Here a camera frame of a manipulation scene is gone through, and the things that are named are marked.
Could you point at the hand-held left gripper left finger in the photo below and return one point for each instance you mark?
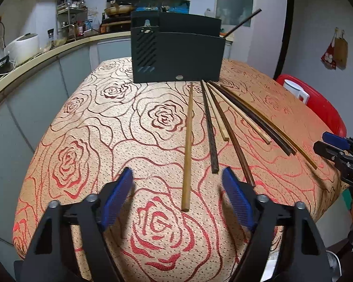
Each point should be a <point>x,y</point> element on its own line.
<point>117,199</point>

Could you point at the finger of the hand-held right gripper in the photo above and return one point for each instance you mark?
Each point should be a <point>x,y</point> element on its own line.
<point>335,140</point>
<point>326,149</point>

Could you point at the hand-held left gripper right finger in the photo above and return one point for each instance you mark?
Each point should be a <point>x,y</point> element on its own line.
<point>236,199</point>

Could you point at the thin tan chopstick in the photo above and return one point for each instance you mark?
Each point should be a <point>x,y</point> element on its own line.
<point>297,147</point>

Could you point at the dark brown chopstick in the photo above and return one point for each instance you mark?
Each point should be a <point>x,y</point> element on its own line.
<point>279,142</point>
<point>284,142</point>

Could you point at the reddish brown chopstick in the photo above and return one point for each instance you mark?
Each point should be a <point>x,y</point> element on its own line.
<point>233,141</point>

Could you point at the dark speckled square chopstick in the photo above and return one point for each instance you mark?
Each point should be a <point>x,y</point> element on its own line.
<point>211,135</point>

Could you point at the light brown round chopstick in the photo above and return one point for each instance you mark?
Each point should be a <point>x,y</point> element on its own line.
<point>188,141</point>

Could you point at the short light wooden chopstick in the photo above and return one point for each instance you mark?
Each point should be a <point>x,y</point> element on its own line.
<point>216,111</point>

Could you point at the black chopstick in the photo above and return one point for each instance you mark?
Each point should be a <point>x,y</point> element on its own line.
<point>244,22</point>

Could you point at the dark green utensil holder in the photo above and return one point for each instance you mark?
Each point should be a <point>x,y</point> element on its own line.
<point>179,55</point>

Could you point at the red plastic stool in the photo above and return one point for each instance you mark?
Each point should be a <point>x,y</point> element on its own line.
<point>323,108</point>

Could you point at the rose print tablecloth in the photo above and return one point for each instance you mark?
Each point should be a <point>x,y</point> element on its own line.
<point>106,141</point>

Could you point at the grey lower kitchen cabinets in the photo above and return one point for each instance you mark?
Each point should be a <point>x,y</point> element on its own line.
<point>23,117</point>

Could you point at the beige kitchen countertop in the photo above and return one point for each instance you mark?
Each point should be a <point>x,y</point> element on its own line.
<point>47,57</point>

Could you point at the glass jar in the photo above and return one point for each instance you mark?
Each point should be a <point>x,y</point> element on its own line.
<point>59,41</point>

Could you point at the frosted glass window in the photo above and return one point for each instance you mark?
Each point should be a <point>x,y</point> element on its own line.
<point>235,0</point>

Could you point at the red sauce bottle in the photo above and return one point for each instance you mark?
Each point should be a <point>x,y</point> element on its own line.
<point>81,29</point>

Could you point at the black sandwich maker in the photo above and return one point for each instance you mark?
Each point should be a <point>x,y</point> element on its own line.
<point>0,66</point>

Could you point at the white rice cooker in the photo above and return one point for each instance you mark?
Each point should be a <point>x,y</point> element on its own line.
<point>23,48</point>

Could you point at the beige frying pan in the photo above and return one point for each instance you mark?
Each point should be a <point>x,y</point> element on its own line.
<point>119,8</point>

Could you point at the metal spice rack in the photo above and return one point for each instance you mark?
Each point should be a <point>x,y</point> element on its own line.
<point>70,11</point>

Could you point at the blue picture tile backsplash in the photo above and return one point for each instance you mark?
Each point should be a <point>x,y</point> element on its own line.
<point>176,6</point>

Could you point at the red hanging wall ornament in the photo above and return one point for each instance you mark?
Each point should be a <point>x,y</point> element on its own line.
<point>331,54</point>

